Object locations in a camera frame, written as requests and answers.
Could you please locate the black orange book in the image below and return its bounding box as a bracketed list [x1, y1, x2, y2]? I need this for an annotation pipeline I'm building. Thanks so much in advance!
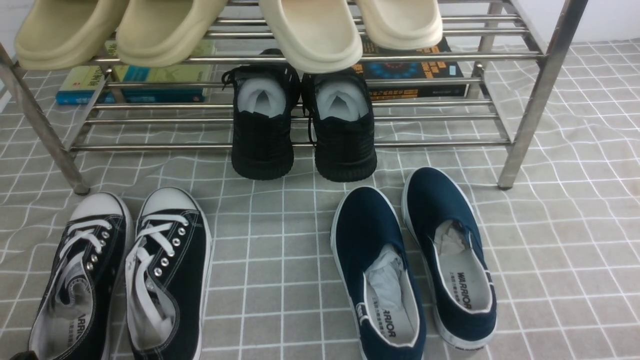
[353, 60, 469, 101]

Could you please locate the cream slipper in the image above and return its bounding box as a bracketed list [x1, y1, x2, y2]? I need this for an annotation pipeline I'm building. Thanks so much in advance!
[258, 0, 363, 75]
[355, 0, 443, 50]

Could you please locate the navy slip-on shoe left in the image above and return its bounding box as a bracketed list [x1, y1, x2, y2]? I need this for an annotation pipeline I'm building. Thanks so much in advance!
[330, 186, 427, 360]

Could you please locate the green blue book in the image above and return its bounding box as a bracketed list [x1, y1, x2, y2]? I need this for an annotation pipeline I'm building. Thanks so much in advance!
[55, 64, 214, 105]

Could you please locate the black knit sneaker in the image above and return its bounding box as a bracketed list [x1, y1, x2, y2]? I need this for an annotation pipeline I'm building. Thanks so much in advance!
[221, 63, 301, 181]
[301, 68, 378, 183]

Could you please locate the black knit sneaker right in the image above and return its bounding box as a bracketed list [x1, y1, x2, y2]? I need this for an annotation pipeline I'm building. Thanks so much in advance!
[301, 68, 378, 183]

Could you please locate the navy slip-on shoe right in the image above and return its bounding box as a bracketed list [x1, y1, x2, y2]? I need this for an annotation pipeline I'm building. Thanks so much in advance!
[401, 167, 498, 351]

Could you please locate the grey checked floor cloth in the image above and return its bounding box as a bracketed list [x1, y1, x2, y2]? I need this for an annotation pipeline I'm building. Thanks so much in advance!
[1, 39, 639, 360]

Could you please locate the navy slip-on shoe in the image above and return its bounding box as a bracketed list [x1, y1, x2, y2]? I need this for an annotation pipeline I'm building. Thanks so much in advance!
[401, 167, 498, 351]
[330, 186, 427, 360]

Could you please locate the cream slipper far right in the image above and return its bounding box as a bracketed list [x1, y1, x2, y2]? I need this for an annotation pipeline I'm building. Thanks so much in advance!
[355, 0, 443, 50]

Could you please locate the beige slipper far left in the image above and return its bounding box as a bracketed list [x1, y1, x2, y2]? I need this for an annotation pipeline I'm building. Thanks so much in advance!
[14, 0, 129, 71]

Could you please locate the black knit sneaker left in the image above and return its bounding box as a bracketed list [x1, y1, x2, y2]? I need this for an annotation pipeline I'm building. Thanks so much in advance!
[221, 63, 301, 181]

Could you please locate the black canvas sneaker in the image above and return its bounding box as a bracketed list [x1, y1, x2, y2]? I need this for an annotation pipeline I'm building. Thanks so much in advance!
[125, 187, 213, 360]
[29, 192, 133, 360]

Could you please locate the stainless steel shoe rack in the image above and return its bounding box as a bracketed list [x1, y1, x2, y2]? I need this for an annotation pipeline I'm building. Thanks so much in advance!
[1, 0, 588, 196]

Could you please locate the beige slipper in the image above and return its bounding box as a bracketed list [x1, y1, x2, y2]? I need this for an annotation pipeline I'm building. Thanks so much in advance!
[14, 0, 129, 71]
[116, 0, 227, 68]

